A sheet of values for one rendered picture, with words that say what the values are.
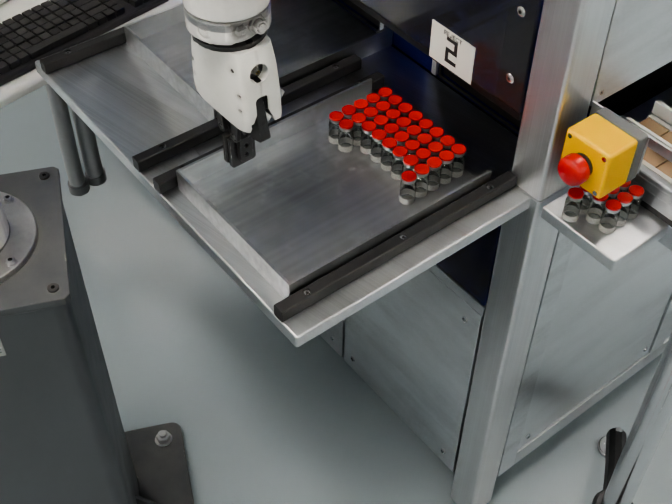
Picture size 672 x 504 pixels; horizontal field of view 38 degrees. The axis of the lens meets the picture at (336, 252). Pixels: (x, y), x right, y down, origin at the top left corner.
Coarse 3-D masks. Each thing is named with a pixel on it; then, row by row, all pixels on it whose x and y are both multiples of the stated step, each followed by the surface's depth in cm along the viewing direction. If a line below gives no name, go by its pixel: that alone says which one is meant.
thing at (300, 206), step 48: (336, 96) 144; (288, 144) 142; (336, 144) 142; (192, 192) 132; (240, 192) 135; (288, 192) 135; (336, 192) 135; (384, 192) 135; (432, 192) 135; (240, 240) 125; (288, 240) 129; (336, 240) 129; (384, 240) 127; (288, 288) 120
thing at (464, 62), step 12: (432, 24) 135; (432, 36) 136; (444, 36) 134; (456, 36) 132; (432, 48) 137; (444, 48) 135; (468, 48) 131; (456, 60) 134; (468, 60) 132; (456, 72) 136; (468, 72) 133
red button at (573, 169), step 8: (560, 160) 122; (568, 160) 121; (576, 160) 120; (584, 160) 120; (560, 168) 122; (568, 168) 121; (576, 168) 120; (584, 168) 120; (560, 176) 123; (568, 176) 121; (576, 176) 120; (584, 176) 120; (568, 184) 122; (576, 184) 121
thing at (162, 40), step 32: (288, 0) 167; (320, 0) 168; (128, 32) 156; (160, 32) 161; (288, 32) 161; (320, 32) 161; (352, 32) 161; (384, 32) 156; (160, 64) 151; (288, 64) 155; (320, 64) 151; (192, 96) 147
